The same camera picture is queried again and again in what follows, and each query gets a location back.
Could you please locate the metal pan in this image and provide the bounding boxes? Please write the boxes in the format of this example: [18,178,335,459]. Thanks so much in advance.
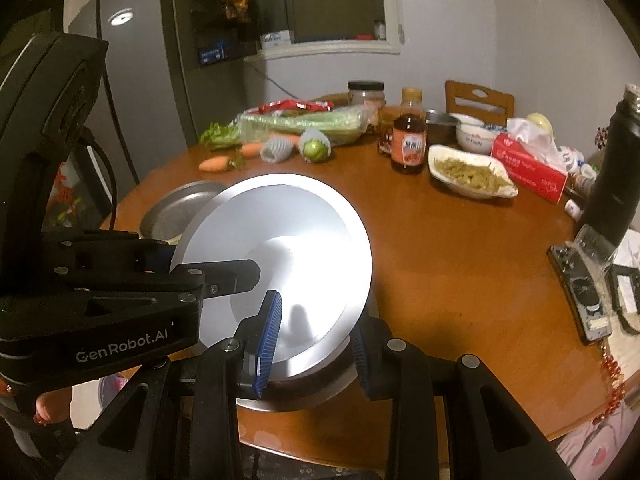
[140,180,227,245]

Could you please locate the steel mixing bowl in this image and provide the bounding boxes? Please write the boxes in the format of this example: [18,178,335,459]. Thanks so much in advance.
[236,337,357,413]

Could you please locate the white plate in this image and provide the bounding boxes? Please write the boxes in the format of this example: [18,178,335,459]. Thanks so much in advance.
[171,174,372,382]

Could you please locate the left hand red nails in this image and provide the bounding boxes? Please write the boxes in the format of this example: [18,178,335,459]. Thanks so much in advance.
[34,387,73,426]

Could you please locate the front carrot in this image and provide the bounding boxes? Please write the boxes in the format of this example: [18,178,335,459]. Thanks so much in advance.
[198,155,245,174]

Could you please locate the carrot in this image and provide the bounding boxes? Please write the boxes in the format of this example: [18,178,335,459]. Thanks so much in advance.
[239,143,264,158]
[198,155,245,174]
[269,132,300,148]

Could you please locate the middle carrot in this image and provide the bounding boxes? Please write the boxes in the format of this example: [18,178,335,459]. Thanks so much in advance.
[239,143,264,158]

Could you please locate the foam-netted fruit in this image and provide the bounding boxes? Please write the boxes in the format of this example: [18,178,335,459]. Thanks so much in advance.
[259,136,296,164]

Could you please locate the grey refrigerator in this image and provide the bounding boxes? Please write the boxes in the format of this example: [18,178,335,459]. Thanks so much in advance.
[64,0,266,196]

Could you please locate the back carrot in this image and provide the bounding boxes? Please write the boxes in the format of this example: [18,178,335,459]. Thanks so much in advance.
[269,132,300,148]

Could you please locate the green fruit in net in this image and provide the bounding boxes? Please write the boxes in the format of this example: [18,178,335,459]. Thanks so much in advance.
[298,128,331,164]

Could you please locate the red snack bag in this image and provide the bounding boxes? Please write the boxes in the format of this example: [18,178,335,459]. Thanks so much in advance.
[233,99,334,129]

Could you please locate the bagged celery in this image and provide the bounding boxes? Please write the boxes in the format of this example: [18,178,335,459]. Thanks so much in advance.
[200,105,378,151]

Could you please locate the white dish of vegetables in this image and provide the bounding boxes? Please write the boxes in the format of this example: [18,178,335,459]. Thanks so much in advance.
[427,144,518,200]

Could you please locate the brown sauce bottle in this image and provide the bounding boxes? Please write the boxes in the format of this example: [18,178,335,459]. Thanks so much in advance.
[390,87,427,174]

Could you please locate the red chili sauce jar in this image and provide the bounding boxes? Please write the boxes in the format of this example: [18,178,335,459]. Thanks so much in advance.
[378,105,402,156]

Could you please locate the clear jar black lid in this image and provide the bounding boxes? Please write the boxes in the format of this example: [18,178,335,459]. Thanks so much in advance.
[347,80,386,134]

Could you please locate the red tissue box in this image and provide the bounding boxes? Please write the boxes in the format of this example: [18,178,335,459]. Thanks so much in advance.
[490,118,567,204]

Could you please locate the white ceramic bowl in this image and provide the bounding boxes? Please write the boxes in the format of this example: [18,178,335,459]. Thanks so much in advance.
[457,124,497,155]

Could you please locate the dark metal bowl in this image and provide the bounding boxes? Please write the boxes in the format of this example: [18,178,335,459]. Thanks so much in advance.
[425,110,460,145]

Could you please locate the black thermos flask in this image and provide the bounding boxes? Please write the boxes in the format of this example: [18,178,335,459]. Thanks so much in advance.
[578,84,640,247]

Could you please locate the wooden chair back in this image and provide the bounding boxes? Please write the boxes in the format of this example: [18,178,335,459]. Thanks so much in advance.
[445,79,515,126]

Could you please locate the window with white frame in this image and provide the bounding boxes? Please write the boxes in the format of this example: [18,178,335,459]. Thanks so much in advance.
[250,0,401,60]

